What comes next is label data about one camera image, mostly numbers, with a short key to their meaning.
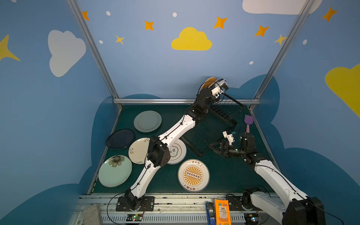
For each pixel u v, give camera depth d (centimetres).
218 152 70
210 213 70
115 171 88
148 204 74
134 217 71
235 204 74
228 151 70
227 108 94
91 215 69
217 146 73
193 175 84
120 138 101
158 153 56
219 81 79
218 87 69
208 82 84
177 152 94
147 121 111
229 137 75
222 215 68
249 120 115
